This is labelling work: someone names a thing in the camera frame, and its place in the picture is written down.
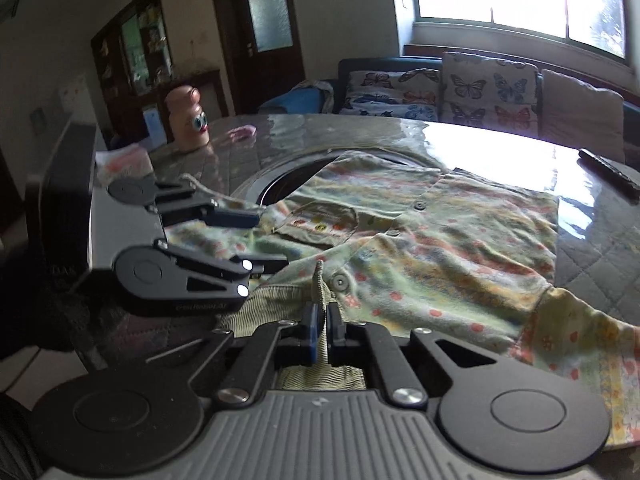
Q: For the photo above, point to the green floral pajama shirt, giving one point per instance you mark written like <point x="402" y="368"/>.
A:
<point x="450" y="260"/>

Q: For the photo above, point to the tall butterfly print cushion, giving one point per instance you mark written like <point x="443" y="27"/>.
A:
<point x="487" y="90"/>

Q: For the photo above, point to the black remote control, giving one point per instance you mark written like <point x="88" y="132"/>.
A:
<point x="607" y="169"/>

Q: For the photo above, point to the blue cloth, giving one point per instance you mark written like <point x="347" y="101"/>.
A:
<point x="295" y="100"/>

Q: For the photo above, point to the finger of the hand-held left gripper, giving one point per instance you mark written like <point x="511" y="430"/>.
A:
<point x="267" y="261"/>
<point x="235" y="218"/>

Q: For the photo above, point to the plain beige cushion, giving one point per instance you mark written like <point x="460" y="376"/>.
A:
<point x="582" y="112"/>

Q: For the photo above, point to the small pink cloth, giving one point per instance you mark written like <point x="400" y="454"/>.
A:
<point x="242" y="133"/>

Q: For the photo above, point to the dark wooden door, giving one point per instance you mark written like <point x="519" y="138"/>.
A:
<point x="272" y="20"/>

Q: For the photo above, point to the pink googly-eyed toy bottle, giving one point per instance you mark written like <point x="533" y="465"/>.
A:
<point x="187" y="120"/>

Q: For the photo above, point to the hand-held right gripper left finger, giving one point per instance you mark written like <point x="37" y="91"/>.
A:
<point x="311" y="335"/>

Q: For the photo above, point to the light blue box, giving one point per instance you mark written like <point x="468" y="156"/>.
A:
<point x="153" y="125"/>

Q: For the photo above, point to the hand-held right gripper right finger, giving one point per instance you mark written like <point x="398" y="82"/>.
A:
<point x="334" y="332"/>

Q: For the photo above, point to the wide butterfly print cushion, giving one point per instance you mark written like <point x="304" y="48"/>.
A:
<point x="395" y="92"/>

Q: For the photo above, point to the dark sofa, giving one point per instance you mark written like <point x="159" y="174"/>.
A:
<point x="380" y="62"/>

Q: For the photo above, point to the pink and white packet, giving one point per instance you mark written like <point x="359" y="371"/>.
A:
<point x="125" y="162"/>

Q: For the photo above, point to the dark wooden display cabinet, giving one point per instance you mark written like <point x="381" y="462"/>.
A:
<point x="135" y="50"/>

